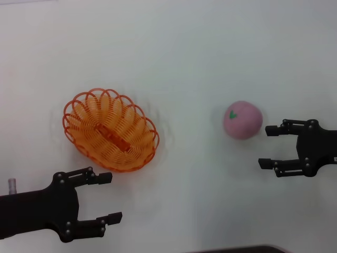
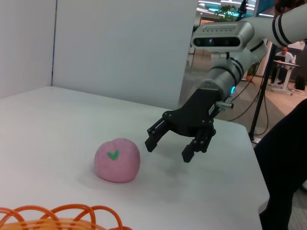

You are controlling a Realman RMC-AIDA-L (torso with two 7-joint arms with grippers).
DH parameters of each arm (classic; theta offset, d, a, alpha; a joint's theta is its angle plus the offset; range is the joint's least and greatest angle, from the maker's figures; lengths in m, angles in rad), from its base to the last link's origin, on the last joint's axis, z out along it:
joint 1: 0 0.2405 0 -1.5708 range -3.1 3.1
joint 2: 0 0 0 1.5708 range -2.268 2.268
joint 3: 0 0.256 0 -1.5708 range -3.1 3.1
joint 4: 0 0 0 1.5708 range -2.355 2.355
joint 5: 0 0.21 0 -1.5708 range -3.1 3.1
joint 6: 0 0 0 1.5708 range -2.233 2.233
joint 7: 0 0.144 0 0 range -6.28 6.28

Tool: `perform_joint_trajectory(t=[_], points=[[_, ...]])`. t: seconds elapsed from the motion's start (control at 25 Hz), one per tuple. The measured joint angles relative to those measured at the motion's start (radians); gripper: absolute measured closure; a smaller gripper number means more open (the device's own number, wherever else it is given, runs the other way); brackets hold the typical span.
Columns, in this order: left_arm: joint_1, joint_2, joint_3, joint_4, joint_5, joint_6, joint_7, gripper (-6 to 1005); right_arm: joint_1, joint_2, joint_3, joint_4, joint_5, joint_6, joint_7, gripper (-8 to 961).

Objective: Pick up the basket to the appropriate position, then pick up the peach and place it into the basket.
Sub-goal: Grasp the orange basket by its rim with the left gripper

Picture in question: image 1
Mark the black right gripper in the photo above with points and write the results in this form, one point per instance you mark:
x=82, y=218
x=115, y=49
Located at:
x=319, y=147

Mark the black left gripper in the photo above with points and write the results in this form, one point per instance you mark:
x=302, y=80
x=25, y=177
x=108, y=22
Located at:
x=47, y=208

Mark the pink peach with green leaf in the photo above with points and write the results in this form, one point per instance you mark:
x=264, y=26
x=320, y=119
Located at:
x=243, y=124

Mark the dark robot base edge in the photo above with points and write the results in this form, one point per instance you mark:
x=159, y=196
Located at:
x=237, y=249

